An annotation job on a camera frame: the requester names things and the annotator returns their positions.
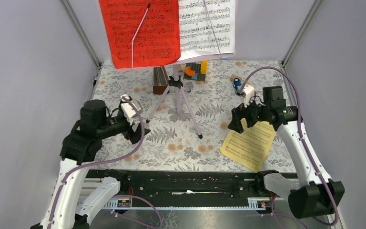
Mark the white sheet music page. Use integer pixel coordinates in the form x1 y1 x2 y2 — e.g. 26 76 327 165
178 0 237 62

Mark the dark grey brick baseplate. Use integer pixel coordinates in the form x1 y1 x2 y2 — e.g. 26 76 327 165
183 62 206 82

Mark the blue toy car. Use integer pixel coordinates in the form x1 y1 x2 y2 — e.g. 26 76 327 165
233 78 242 95

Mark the yellow sheet music page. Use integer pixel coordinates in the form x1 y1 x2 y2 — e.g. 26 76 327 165
220 119 276 172

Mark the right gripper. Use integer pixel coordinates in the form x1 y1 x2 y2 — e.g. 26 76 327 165
228 94 271 134

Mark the orange curved brick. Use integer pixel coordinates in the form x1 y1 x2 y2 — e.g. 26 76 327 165
184 66 196 78

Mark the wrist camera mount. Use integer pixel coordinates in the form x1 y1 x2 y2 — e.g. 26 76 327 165
120 94 142 125
236 84 254 108

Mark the wooden block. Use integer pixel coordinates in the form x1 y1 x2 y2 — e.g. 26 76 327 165
229 74 242 83

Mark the yellow toy brick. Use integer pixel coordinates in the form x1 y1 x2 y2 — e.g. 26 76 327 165
200 61 208 75

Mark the floral table mat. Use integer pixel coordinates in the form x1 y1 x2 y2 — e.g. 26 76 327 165
93 60 287 172

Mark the pink music stand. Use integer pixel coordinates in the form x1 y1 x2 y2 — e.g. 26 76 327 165
98 0 240 140

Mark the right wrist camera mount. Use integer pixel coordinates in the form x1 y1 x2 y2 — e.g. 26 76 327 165
236 84 254 108

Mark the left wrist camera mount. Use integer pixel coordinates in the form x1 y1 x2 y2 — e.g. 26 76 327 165
120 94 142 125

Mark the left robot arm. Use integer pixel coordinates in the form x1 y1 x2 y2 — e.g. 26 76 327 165
32 94 150 229

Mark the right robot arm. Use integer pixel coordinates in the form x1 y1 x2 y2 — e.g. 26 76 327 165
228 84 345 219

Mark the brown metronome box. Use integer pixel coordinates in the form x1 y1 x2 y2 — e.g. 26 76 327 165
152 66 169 95

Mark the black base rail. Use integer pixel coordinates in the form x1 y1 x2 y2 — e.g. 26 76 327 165
85 169 297 208

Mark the blue toy brick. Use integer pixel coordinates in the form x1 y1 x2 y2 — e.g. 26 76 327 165
192 73 199 80

